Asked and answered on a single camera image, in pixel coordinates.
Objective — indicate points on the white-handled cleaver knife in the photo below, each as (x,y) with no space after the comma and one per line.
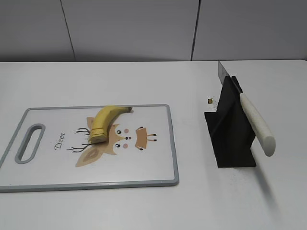
(259,126)

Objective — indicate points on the black knife stand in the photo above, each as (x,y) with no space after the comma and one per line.
(230,131)

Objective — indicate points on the white deer cutting board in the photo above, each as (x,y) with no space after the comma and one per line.
(49,151)

